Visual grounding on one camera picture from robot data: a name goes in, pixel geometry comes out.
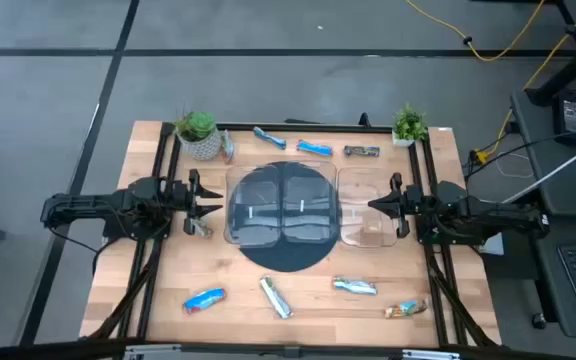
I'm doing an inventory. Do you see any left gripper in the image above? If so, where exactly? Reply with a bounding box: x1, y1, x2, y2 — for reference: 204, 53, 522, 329
167, 168, 224, 237

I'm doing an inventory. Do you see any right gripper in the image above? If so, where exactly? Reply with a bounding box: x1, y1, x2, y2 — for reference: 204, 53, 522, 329
367, 172, 432, 240

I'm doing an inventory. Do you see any white and blue granola bar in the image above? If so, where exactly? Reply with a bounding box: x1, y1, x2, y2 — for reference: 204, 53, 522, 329
332, 276, 379, 296

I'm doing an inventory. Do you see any silver green granola bar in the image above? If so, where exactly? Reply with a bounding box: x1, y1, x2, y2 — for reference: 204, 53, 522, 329
259, 275, 294, 320

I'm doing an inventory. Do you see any pale blue granola bar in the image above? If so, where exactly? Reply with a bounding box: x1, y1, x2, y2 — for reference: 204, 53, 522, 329
220, 129, 236, 165

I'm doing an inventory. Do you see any dark multicolour granola bar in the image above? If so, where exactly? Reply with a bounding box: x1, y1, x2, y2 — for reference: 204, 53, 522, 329
343, 144, 382, 158

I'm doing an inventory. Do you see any orange and blue granola bar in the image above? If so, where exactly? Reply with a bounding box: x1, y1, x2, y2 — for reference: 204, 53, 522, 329
384, 299, 429, 320

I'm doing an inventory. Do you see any clear plastic bin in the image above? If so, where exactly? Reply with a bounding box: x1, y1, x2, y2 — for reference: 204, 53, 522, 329
223, 164, 285, 250
336, 167, 400, 249
280, 160, 340, 246

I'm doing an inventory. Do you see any succulent in triangle-patterned pot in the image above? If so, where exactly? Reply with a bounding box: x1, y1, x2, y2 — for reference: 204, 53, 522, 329
173, 107, 225, 162

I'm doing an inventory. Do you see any leafy plant in white pot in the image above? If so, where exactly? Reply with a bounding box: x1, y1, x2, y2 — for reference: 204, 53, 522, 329
391, 103, 429, 148

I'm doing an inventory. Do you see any round dark woven placemat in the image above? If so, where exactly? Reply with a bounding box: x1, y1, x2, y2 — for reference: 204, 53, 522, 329
227, 160, 342, 274

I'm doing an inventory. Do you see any white paper label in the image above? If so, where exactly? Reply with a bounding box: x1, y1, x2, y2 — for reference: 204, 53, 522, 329
480, 232, 505, 257

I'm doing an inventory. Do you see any dark grey side desk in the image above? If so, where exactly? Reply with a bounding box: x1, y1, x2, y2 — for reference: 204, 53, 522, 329
510, 88, 576, 341

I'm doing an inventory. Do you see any silver metal rod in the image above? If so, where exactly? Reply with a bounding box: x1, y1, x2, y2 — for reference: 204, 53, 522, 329
501, 134, 576, 205

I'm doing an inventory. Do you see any black power adapter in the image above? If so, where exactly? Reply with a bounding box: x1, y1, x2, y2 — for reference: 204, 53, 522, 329
551, 90, 576, 147

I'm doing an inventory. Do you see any black desk leg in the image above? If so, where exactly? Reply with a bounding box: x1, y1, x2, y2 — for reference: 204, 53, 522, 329
524, 0, 576, 107

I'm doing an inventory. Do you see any yellow cable with yellow plug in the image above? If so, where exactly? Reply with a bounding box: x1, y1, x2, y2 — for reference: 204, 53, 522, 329
472, 0, 576, 166

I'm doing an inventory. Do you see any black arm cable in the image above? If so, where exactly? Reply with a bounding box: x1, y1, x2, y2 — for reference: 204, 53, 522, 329
47, 227, 119, 277

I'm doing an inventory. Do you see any black power cable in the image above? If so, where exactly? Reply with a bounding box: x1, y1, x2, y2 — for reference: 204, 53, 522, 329
464, 127, 576, 180

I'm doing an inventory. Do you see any silver aluminium bracket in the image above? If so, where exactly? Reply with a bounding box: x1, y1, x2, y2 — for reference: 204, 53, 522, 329
123, 343, 183, 360
401, 348, 462, 360

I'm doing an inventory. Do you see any yellow cable with black connector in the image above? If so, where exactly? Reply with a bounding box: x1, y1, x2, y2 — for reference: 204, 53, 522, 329
406, 0, 547, 63

